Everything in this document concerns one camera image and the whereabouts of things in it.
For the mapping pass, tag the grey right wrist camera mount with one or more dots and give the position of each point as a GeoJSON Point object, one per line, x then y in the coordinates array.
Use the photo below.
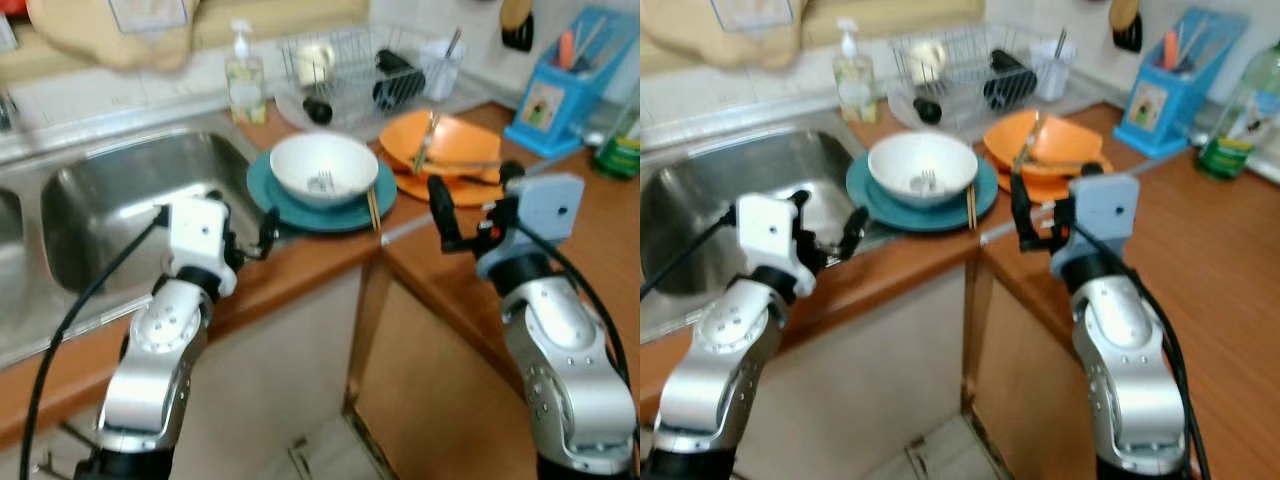
{"type": "Point", "coordinates": [545, 215]}
{"type": "Point", "coordinates": [1105, 220]}

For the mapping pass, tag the white cabinet door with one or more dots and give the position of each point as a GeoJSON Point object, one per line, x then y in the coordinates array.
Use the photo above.
{"type": "Point", "coordinates": [280, 370]}
{"type": "Point", "coordinates": [870, 370]}

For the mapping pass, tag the long silver fork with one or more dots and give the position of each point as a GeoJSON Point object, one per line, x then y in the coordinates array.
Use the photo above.
{"type": "Point", "coordinates": [1055, 165]}
{"type": "Point", "coordinates": [460, 165]}

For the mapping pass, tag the small black knob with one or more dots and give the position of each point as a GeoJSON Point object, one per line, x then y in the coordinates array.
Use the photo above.
{"type": "Point", "coordinates": [927, 110]}
{"type": "Point", "coordinates": [318, 110]}

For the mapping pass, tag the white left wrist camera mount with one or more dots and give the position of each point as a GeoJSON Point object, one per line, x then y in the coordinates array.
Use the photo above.
{"type": "Point", "coordinates": [765, 232]}
{"type": "Point", "coordinates": [198, 235]}

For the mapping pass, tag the teal plate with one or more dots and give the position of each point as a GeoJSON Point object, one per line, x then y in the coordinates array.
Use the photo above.
{"type": "Point", "coordinates": [900, 215]}
{"type": "Point", "coordinates": [300, 215]}

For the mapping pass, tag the dark chopstick in cup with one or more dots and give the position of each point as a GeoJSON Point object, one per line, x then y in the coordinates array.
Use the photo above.
{"type": "Point", "coordinates": [453, 42]}
{"type": "Point", "coordinates": [1060, 42]}

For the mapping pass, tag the wooden cabinet door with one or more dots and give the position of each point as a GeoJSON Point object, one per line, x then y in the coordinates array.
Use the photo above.
{"type": "Point", "coordinates": [1020, 380]}
{"type": "Point", "coordinates": [430, 380]}

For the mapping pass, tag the stainless steel sink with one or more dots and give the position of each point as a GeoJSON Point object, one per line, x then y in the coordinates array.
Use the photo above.
{"type": "Point", "coordinates": [110, 200]}
{"type": "Point", "coordinates": [700, 180]}

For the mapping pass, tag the deep orange plate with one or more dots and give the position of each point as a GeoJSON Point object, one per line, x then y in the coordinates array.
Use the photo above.
{"type": "Point", "coordinates": [465, 140]}
{"type": "Point", "coordinates": [1065, 135]}

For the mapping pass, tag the cream mug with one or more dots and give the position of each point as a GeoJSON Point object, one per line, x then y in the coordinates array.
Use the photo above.
{"type": "Point", "coordinates": [316, 60]}
{"type": "Point", "coordinates": [926, 60]}

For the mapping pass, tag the clear soap pump bottle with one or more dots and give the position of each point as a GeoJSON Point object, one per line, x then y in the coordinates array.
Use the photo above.
{"type": "Point", "coordinates": [855, 85]}
{"type": "Point", "coordinates": [245, 85]}

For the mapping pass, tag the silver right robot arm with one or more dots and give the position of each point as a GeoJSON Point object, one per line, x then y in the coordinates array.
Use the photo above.
{"type": "Point", "coordinates": [1130, 370]}
{"type": "Point", "coordinates": [565, 370]}

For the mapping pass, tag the hanging brown black utensil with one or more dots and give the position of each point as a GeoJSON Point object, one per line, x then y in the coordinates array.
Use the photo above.
{"type": "Point", "coordinates": [1125, 30]}
{"type": "Point", "coordinates": [517, 30]}

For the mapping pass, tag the white bowl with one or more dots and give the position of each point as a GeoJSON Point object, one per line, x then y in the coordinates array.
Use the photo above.
{"type": "Point", "coordinates": [300, 160]}
{"type": "Point", "coordinates": [900, 158]}

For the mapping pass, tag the silver fork in bowl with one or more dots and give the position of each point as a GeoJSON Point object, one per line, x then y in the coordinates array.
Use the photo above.
{"type": "Point", "coordinates": [923, 181]}
{"type": "Point", "coordinates": [322, 182]}

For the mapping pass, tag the black flask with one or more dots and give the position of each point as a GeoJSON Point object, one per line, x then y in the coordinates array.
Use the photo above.
{"type": "Point", "coordinates": [398, 80]}
{"type": "Point", "coordinates": [1010, 80]}

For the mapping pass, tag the beige cloth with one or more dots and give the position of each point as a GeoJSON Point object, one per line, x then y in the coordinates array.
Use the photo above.
{"type": "Point", "coordinates": [720, 35]}
{"type": "Point", "coordinates": [90, 35]}

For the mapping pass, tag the white cutlery cup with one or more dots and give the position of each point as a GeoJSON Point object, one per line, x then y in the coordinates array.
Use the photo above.
{"type": "Point", "coordinates": [442, 72]}
{"type": "Point", "coordinates": [1052, 72]}

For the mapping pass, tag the wooden chopstick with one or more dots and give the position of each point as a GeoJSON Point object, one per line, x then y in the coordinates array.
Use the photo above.
{"type": "Point", "coordinates": [974, 207]}
{"type": "Point", "coordinates": [968, 207]}
{"type": "Point", "coordinates": [369, 208]}
{"type": "Point", "coordinates": [376, 208]}

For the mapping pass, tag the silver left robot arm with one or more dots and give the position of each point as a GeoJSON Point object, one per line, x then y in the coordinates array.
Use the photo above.
{"type": "Point", "coordinates": [160, 350]}
{"type": "Point", "coordinates": [715, 360]}

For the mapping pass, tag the blue knife block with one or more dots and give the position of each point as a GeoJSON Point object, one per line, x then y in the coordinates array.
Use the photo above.
{"type": "Point", "coordinates": [1170, 105]}
{"type": "Point", "coordinates": [560, 105]}

